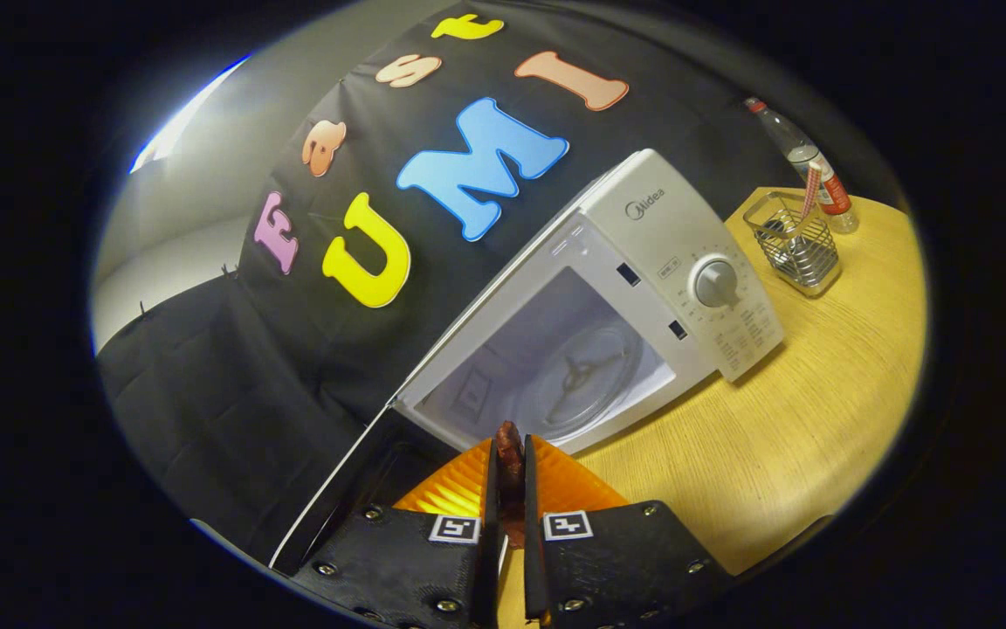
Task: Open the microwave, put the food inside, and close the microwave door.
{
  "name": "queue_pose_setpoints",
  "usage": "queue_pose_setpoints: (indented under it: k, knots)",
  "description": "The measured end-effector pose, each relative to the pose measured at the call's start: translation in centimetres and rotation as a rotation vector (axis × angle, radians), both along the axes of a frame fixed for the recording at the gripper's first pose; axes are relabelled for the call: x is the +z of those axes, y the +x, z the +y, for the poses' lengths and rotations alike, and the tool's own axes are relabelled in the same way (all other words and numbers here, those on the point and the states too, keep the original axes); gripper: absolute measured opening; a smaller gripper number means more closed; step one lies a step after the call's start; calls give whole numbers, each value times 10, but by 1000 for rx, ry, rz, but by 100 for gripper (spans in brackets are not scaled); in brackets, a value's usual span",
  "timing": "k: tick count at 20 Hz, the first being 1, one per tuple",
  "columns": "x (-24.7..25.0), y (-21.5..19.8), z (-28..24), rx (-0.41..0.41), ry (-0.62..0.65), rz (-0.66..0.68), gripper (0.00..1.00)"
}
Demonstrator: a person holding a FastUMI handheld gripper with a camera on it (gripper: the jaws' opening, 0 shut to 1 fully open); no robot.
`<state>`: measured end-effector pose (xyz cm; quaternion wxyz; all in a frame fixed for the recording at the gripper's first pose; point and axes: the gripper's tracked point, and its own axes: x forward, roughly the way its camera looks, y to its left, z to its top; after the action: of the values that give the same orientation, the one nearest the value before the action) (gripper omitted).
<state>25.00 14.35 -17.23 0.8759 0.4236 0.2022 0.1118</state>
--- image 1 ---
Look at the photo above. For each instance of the glass turntable plate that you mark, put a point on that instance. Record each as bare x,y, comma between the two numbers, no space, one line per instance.
608,393

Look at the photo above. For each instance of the clear bottle with red label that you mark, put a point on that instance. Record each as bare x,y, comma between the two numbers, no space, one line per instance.
804,157

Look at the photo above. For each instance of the white toaster oven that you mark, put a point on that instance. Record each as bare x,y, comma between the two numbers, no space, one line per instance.
643,227

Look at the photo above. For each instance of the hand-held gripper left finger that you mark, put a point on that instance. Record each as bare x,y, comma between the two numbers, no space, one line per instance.
491,524

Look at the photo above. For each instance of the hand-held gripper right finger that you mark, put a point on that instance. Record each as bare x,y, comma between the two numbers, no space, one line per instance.
533,542

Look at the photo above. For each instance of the reddish brown meat slice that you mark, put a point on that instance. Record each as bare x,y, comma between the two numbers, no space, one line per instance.
510,454

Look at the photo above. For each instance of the red and white striped straw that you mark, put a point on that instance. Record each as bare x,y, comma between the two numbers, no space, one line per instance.
810,188

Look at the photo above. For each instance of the ceiling light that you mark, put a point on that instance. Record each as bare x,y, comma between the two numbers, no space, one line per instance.
180,114

